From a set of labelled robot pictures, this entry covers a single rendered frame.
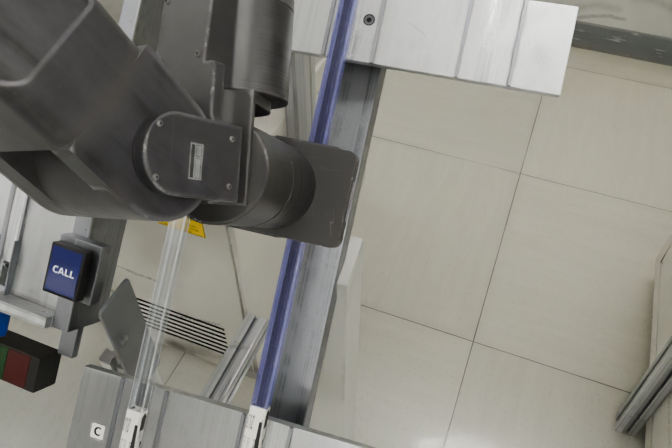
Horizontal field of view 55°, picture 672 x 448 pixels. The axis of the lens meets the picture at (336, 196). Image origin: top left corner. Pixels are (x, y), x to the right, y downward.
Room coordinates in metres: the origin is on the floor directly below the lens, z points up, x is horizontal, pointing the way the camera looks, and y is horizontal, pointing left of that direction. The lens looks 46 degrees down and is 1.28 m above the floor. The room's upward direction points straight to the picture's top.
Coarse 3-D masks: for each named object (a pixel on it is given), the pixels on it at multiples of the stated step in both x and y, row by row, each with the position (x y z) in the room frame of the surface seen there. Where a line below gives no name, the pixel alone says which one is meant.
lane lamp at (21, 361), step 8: (8, 352) 0.37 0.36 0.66; (16, 352) 0.36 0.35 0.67; (8, 360) 0.36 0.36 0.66; (16, 360) 0.36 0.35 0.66; (24, 360) 0.36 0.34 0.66; (8, 368) 0.35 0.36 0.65; (16, 368) 0.35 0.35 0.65; (24, 368) 0.35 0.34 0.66; (8, 376) 0.35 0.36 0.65; (16, 376) 0.35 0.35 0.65; (24, 376) 0.34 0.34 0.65; (16, 384) 0.34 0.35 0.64; (24, 384) 0.34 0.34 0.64
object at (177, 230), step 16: (176, 224) 0.35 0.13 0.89; (176, 240) 0.34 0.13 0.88; (176, 256) 0.33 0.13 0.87; (160, 272) 0.33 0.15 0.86; (176, 272) 0.33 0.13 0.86; (160, 288) 0.32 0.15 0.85; (160, 304) 0.31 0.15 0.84; (160, 320) 0.30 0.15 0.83; (144, 336) 0.29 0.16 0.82; (160, 336) 0.29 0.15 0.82; (144, 352) 0.28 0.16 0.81; (160, 352) 0.28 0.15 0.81; (144, 368) 0.27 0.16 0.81; (144, 384) 0.26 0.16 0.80; (144, 400) 0.25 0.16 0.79
